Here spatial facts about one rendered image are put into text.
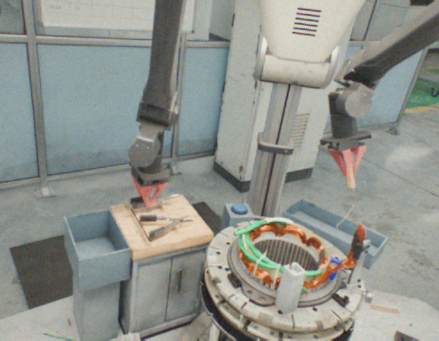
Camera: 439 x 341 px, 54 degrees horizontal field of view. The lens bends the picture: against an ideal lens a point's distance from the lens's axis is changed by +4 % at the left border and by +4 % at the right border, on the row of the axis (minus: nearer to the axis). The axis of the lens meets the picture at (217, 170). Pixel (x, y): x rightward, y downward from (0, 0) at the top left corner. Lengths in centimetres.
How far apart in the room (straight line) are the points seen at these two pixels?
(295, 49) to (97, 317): 82
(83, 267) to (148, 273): 15
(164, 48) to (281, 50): 43
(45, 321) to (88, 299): 20
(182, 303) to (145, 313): 10
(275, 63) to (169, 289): 64
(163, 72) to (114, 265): 43
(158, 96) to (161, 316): 56
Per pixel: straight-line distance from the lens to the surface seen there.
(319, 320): 83
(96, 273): 96
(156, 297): 108
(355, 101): 95
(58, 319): 122
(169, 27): 77
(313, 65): 117
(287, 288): 78
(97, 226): 110
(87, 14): 285
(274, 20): 114
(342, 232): 122
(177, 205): 110
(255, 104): 307
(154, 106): 92
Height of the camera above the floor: 166
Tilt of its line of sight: 27 degrees down
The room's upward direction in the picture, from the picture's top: 8 degrees clockwise
